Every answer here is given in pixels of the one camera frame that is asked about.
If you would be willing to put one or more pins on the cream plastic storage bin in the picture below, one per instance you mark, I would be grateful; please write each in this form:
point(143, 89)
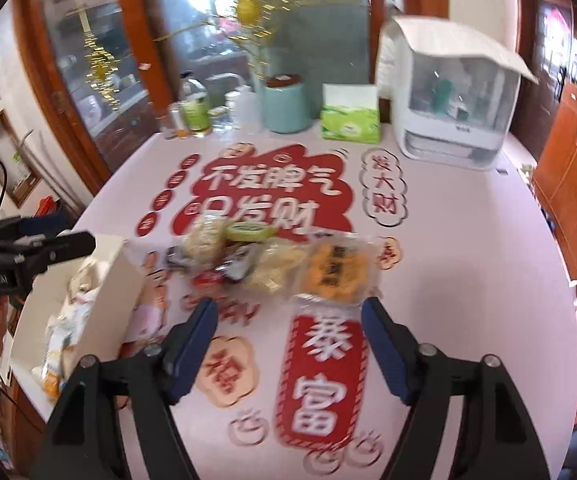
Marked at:
point(97, 293)

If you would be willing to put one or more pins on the white countertop sterilizer appliance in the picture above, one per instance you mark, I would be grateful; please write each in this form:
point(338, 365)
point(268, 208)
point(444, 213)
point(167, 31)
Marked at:
point(453, 90)

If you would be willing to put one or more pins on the clear rice cracker packet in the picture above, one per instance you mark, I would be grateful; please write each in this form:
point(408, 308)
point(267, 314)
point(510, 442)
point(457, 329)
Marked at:
point(203, 241)

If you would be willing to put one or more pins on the red black small packet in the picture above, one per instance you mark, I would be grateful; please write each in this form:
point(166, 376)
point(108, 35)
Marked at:
point(236, 260)

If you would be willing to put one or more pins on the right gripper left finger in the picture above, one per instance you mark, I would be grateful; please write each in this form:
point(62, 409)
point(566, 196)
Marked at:
point(83, 438)

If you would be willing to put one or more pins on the white pill bottle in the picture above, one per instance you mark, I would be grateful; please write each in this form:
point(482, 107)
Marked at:
point(231, 101)

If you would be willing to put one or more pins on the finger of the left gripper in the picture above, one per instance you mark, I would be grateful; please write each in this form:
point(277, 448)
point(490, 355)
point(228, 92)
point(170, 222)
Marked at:
point(49, 225)
point(26, 260)

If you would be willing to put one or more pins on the pink printed table mat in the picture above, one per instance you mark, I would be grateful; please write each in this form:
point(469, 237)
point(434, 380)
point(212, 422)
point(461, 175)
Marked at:
point(290, 234)

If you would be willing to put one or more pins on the orange pastry clear packet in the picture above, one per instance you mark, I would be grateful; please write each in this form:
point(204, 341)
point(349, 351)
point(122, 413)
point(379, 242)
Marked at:
point(340, 269)

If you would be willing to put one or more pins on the teal canister brown lid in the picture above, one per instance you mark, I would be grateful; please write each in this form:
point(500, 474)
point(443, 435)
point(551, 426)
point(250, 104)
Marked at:
point(285, 108)

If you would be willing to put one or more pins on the white plastic squeeze bottle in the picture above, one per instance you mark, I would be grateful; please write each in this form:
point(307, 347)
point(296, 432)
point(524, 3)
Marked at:
point(246, 110)

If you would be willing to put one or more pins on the walnut cake clear packet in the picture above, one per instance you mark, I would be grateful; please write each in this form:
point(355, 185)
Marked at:
point(276, 267)

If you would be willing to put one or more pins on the glass sliding door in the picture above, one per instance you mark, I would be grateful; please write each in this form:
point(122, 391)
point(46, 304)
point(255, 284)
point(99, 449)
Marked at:
point(104, 72)

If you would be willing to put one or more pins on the green label glass bottle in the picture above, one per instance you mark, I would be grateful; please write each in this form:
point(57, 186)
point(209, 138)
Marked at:
point(193, 98)

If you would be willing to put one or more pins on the green tissue box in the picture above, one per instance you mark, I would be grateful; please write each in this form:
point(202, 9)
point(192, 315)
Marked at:
point(350, 112)

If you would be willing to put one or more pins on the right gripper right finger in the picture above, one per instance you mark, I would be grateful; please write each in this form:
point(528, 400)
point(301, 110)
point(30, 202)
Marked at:
point(496, 438)

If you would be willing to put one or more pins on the orange oats snack packet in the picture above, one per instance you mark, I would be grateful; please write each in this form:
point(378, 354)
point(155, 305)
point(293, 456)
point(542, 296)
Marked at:
point(53, 371)

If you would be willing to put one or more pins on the red candy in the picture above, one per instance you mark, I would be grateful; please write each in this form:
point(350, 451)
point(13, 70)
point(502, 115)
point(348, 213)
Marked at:
point(210, 281)

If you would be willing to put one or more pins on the dark small snack packet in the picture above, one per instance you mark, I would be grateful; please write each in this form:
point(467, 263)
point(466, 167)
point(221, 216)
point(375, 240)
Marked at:
point(178, 260)

